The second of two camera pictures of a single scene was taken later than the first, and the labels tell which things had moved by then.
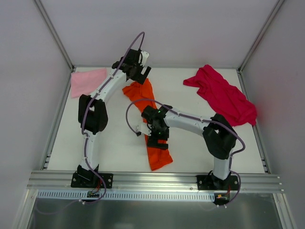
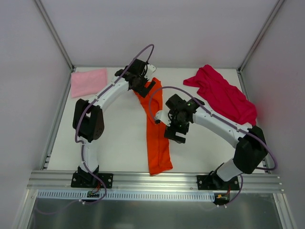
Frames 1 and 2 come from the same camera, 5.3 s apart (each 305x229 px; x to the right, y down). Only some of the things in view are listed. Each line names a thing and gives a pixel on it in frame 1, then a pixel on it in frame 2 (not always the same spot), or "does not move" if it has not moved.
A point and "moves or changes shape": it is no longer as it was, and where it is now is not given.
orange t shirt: x=137 y=90 moves or changes shape
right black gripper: x=157 y=140 -> x=176 y=133
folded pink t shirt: x=84 y=82 does not move
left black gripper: x=137 y=74 -> x=145 y=87
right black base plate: x=211 y=182 does not move
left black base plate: x=91 y=180 does not move
